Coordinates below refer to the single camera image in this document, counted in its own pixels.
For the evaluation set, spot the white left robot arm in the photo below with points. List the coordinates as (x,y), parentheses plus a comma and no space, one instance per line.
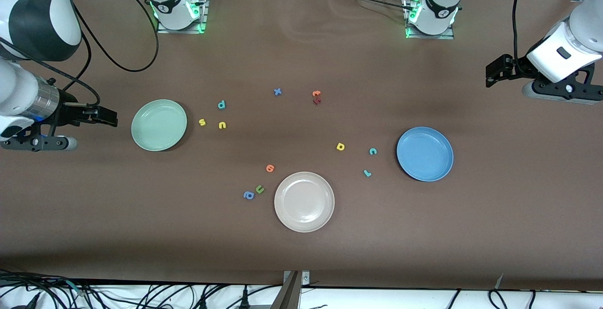
(440,3)

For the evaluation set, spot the green letter u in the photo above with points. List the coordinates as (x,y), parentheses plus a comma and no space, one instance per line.
(259,189)

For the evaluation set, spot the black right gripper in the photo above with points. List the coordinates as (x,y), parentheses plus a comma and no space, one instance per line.
(70,111)

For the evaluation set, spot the brown table cover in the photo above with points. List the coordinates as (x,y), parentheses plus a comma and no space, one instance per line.
(301,252)

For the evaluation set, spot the teal letter d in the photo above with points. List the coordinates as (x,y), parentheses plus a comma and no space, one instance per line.
(221,105)

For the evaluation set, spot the blue plate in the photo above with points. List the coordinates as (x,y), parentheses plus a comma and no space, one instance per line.
(424,154)

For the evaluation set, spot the green plate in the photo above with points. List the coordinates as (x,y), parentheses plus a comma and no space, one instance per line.
(158,125)

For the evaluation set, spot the dark metal beam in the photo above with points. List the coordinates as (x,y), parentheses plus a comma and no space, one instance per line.
(287,297)

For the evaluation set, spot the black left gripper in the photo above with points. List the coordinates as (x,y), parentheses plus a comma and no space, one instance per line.
(516,68)

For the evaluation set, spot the blue letter a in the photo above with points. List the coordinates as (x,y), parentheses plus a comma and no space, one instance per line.
(248,195)

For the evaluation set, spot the beige plate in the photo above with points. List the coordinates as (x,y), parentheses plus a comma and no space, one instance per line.
(304,201)

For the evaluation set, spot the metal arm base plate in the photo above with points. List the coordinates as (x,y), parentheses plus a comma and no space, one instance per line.
(428,37)
(181,30)

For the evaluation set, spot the grey metal bracket plate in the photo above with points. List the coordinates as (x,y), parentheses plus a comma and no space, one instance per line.
(305,278)

